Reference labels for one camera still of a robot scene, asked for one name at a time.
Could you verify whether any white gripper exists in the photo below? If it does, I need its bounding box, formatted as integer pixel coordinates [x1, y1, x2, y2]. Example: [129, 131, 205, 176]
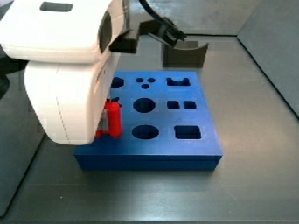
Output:
[24, 53, 119, 145]

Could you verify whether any red square-circle peg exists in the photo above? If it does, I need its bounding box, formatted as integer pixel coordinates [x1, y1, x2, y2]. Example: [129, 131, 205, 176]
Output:
[95, 101, 122, 137]

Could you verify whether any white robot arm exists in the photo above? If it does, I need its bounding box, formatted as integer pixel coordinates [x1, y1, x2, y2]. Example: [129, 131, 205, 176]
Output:
[0, 0, 129, 145]

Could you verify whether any blue shape sorting block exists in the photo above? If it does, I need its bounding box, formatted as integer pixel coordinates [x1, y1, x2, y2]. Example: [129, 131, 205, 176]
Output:
[74, 71, 223, 171]

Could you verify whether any dark grey curved holder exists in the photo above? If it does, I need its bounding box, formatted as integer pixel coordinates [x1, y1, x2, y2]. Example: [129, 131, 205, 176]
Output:
[162, 41, 210, 68]

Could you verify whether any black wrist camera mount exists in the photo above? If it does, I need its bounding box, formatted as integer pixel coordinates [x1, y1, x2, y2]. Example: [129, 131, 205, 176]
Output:
[110, 20, 161, 53]

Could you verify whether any black cable with connector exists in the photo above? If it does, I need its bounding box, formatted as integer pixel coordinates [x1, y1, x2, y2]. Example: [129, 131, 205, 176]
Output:
[138, 0, 189, 48]

